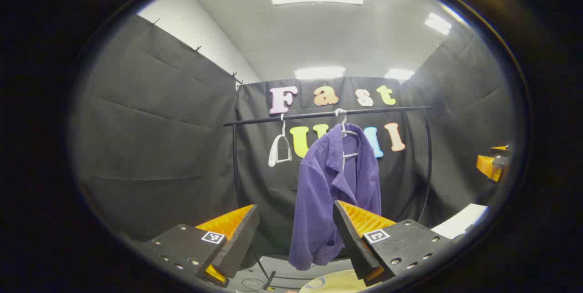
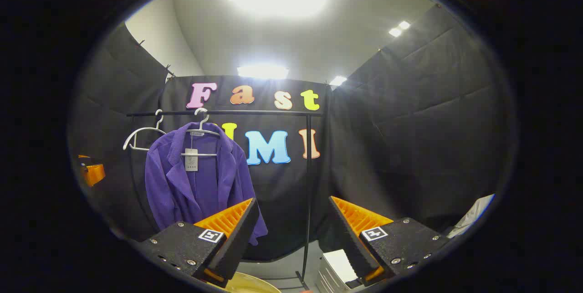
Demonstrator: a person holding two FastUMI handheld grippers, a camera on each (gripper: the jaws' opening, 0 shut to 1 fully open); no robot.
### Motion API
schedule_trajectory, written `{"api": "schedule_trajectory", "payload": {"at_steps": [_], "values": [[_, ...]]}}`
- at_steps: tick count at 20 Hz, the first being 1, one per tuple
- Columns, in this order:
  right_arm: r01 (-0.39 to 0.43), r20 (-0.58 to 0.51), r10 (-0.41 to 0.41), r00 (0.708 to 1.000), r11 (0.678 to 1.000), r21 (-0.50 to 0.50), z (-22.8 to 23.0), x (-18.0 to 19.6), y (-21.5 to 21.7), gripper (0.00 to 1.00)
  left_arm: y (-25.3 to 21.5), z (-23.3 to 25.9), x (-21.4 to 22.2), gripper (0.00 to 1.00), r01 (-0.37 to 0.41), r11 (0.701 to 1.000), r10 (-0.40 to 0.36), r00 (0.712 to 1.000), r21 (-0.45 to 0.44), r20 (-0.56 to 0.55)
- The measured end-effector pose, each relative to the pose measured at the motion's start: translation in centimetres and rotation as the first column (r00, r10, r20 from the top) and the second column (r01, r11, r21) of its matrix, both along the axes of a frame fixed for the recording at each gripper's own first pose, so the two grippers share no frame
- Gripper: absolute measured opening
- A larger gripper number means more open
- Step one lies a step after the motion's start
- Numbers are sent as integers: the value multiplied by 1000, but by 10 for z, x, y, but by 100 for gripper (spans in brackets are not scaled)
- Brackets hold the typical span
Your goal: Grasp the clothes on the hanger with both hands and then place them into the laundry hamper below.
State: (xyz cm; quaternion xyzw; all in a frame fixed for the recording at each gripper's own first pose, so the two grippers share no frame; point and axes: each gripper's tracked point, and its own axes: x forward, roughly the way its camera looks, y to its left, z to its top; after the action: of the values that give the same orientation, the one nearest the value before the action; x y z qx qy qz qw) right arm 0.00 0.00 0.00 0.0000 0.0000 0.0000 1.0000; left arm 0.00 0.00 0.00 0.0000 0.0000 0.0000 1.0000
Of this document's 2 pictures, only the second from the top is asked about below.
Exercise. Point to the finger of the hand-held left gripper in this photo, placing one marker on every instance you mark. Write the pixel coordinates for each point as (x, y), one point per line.
(94, 174)
(84, 158)

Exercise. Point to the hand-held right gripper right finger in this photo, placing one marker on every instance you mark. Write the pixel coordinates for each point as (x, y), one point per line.
(353, 243)

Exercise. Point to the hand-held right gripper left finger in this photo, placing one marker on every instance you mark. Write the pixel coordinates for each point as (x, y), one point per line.
(237, 238)

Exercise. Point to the beige laundry hamper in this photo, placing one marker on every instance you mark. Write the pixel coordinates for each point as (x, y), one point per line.
(250, 284)

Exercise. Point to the purple knit jacket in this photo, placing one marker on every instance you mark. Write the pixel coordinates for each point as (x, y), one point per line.
(200, 192)

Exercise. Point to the white clothes hanger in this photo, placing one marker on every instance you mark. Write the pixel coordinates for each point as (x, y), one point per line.
(145, 129)
(207, 154)

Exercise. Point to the black clothes rack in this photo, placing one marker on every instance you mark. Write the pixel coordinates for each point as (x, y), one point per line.
(273, 112)

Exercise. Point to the white drawer cabinet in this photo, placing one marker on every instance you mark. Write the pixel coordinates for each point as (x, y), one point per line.
(339, 263)

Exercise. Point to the white cloth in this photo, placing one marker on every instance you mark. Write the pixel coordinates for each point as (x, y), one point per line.
(473, 215)

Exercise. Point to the black backdrop cloth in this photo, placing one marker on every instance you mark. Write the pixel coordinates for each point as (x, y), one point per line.
(410, 124)

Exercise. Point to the small ceiling light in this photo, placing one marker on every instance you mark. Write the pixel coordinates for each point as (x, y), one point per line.
(394, 32)

